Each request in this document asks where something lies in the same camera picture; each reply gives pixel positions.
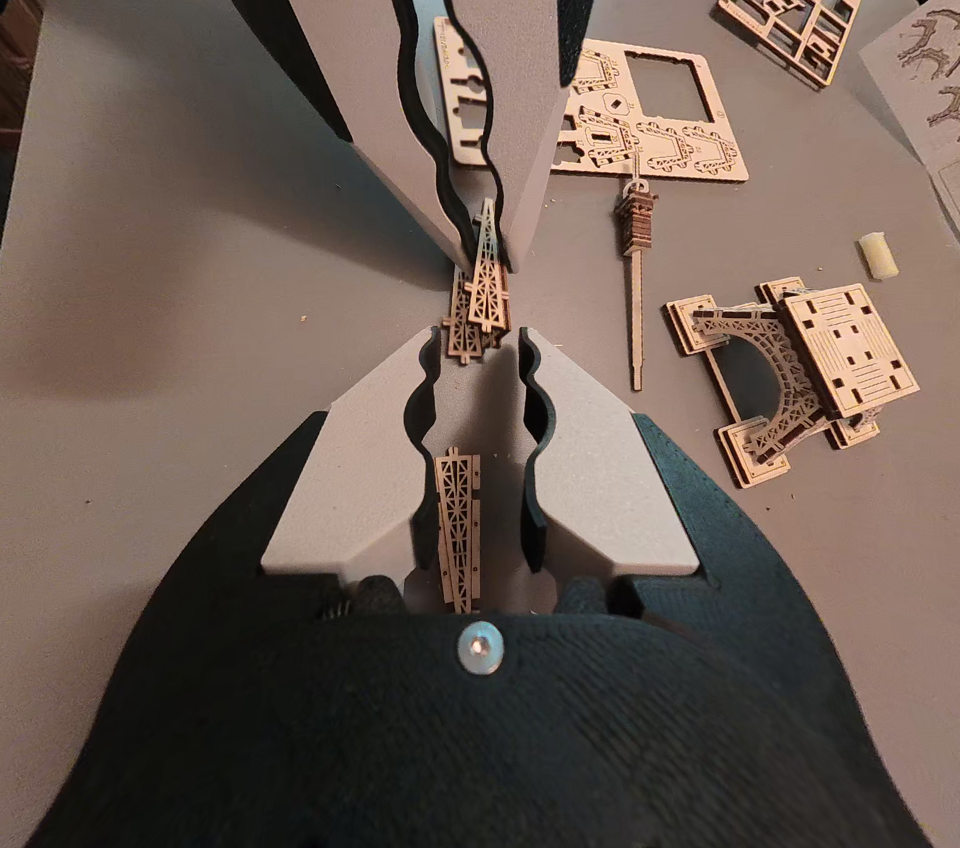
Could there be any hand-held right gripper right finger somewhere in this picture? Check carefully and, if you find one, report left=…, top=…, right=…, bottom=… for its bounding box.
left=517, top=328, right=704, bottom=595

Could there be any paper instruction sheet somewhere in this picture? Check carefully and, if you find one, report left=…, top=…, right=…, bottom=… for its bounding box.
left=858, top=0, right=960, bottom=226

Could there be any wooden tower section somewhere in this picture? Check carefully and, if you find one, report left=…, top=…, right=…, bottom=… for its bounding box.
left=442, top=263, right=519, bottom=365

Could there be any wooden cut-out sheet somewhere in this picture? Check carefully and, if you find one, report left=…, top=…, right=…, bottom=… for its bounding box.
left=551, top=38, right=751, bottom=185

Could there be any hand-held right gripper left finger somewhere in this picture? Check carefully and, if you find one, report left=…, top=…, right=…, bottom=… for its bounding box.
left=259, top=326, right=445, bottom=595

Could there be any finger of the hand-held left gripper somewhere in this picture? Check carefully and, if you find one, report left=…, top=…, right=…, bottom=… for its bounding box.
left=267, top=0, right=483, bottom=273
left=435, top=0, right=571, bottom=275

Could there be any wooden tower base model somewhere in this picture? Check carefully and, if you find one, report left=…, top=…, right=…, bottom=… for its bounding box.
left=663, top=278, right=922, bottom=489

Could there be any grey desk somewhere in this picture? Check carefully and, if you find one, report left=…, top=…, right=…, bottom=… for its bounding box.
left=0, top=0, right=960, bottom=848

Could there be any slotted wooden parts sheet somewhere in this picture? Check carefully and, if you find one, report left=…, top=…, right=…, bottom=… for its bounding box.
left=433, top=17, right=500, bottom=172

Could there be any small pale wax cylinder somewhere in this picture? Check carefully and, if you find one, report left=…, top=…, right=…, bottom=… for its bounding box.
left=858, top=231, right=900, bottom=280

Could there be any wooden tower spire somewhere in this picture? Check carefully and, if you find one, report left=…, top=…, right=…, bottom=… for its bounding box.
left=611, top=154, right=663, bottom=391

